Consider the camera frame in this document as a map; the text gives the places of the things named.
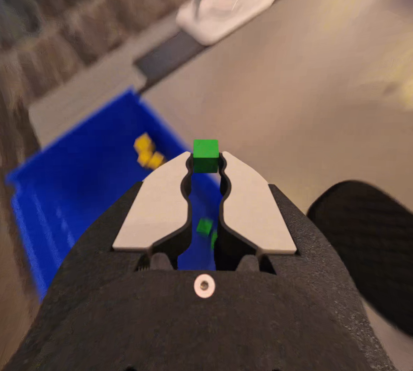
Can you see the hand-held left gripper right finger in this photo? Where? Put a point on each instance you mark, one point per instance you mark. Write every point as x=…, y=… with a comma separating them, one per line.
x=258, y=213

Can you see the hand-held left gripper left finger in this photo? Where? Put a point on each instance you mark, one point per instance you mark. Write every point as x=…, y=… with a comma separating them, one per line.
x=151, y=213

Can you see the green wooden cube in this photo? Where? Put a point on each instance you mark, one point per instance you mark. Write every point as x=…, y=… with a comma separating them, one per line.
x=204, y=226
x=206, y=151
x=214, y=239

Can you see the yellow wooden cube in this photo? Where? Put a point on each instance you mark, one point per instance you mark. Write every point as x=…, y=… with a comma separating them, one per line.
x=143, y=142
x=145, y=158
x=157, y=160

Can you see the blue plastic bin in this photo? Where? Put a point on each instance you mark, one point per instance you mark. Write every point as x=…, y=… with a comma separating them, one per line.
x=80, y=184

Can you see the black padded armrest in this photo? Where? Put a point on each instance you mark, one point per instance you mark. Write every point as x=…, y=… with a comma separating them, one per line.
x=364, y=248

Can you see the instruction sheet on wooden stand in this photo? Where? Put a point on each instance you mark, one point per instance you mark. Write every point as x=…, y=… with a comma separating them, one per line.
x=226, y=13

